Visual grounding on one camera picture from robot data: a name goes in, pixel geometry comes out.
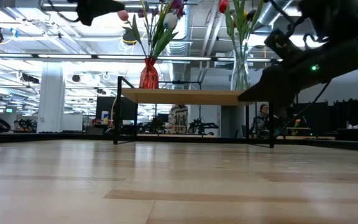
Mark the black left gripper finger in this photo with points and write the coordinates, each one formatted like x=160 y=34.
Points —
x=95 y=9

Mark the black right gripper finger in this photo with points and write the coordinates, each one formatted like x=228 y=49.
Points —
x=256 y=93

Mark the clear glass vase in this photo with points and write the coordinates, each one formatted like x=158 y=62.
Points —
x=240 y=74

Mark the pink tulip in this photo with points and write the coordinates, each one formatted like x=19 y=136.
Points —
x=123 y=15

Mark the black tulip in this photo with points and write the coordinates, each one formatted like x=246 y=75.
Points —
x=251 y=14

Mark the white and blue tulip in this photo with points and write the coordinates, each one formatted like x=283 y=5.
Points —
x=170 y=21

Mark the purple artificial flower bunch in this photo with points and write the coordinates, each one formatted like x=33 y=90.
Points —
x=177 y=6

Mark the red glass vase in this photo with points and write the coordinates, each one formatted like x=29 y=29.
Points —
x=148 y=76

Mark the red tulip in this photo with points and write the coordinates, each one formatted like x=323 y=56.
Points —
x=223 y=5

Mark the black background robot arm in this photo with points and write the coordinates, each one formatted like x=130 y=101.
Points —
x=204 y=126

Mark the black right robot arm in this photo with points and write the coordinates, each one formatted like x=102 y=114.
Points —
x=343 y=40

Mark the background orange flowers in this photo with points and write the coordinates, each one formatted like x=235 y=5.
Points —
x=296 y=123

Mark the person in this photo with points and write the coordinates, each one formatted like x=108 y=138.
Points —
x=178 y=119
x=261 y=121

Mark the overhead light bar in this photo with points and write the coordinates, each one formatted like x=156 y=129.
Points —
x=73 y=56

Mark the black room partitions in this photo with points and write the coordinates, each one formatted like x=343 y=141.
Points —
x=356 y=113

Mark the black computer monitor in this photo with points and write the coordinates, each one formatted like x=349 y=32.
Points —
x=110 y=107

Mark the black table edge rail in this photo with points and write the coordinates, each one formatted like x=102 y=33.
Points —
x=57 y=137

